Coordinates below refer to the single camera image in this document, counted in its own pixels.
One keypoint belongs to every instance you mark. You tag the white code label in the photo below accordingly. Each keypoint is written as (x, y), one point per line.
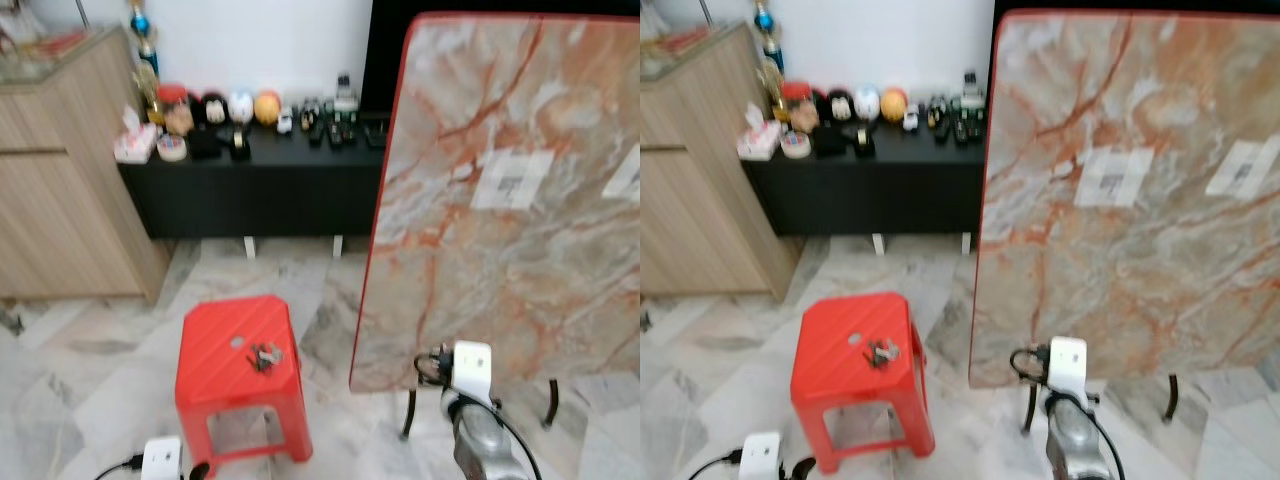
(1243, 168)

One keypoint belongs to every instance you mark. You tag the small white toy car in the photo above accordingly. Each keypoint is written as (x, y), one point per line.
(285, 123)
(910, 120)

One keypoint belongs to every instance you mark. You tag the pink tissue box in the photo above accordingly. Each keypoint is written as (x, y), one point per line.
(758, 142)
(135, 145)

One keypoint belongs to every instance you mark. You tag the red-lidded jar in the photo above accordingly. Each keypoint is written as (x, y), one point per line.
(173, 105)
(798, 102)

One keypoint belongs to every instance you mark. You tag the black round figure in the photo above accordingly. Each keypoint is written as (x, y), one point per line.
(210, 110)
(835, 107)

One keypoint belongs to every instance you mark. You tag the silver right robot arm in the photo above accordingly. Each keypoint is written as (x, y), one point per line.
(480, 445)
(1078, 445)

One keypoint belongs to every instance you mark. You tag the light wooden cabinet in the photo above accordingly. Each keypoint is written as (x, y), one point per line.
(700, 200)
(60, 200)

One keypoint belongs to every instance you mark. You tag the black low sideboard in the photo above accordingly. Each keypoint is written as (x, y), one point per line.
(260, 190)
(870, 190)

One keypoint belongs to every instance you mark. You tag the white round figure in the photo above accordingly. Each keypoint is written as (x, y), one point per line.
(241, 106)
(866, 103)

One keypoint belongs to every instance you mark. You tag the blue and gold trophy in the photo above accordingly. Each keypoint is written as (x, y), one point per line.
(146, 50)
(770, 45)

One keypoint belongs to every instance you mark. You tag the white and green toy robot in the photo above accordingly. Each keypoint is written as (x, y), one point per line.
(970, 94)
(346, 97)

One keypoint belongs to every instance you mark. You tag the marble pattern red-rimmed table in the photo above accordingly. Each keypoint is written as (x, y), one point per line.
(1130, 270)
(500, 270)

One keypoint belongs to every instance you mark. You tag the red plastic stool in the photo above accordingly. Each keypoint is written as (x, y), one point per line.
(230, 375)
(850, 375)

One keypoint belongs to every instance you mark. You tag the bunch of keys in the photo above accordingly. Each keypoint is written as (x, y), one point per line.
(882, 352)
(265, 356)

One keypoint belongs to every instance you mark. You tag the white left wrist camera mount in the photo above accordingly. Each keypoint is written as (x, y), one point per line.
(161, 458)
(760, 455)

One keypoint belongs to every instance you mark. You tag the orange ball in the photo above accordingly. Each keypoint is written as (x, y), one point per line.
(267, 107)
(894, 103)

